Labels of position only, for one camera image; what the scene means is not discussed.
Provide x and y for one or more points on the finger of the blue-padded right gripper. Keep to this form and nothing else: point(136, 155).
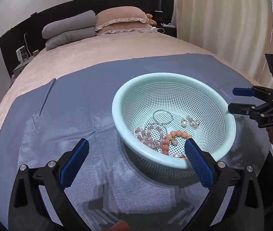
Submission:
point(242, 108)
point(244, 91)

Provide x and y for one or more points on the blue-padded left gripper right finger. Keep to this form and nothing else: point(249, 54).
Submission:
point(199, 164)

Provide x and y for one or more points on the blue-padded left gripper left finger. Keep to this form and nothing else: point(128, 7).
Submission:
point(72, 161)

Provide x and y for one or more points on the small silver earring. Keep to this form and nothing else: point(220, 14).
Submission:
point(193, 123)

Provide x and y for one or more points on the person's left hand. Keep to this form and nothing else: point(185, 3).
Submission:
point(119, 226)

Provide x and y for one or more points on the blue-grey cloth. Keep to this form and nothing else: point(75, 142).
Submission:
point(106, 104)

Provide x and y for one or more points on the mint green plastic basket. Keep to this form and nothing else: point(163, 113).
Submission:
point(147, 108)

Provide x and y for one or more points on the green bangle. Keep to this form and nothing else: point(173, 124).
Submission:
point(163, 117)

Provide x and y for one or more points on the cream curtain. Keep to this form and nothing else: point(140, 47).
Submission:
point(238, 31)

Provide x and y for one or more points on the black bedside table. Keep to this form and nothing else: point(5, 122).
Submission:
point(169, 30)

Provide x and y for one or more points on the white bedside device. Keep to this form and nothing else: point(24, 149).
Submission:
point(22, 54)

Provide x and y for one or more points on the lower grey pillow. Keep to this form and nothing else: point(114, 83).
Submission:
point(69, 37)

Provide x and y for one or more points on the grey pillow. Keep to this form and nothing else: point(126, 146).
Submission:
point(69, 37)
point(80, 21)

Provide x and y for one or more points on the brown teddy bear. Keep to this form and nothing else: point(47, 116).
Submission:
point(150, 20)

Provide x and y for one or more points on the upper grey pillow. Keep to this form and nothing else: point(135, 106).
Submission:
point(80, 21)

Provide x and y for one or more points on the lower pink frilled pillow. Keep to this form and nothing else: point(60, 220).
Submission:
point(125, 27)

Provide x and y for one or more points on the pink frilled pillow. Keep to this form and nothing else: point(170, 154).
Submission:
point(124, 14)
point(125, 27)

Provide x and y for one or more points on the upper pink frilled pillow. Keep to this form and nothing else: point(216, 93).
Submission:
point(124, 14)

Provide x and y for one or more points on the white charger with cable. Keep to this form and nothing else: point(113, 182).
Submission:
point(157, 30)

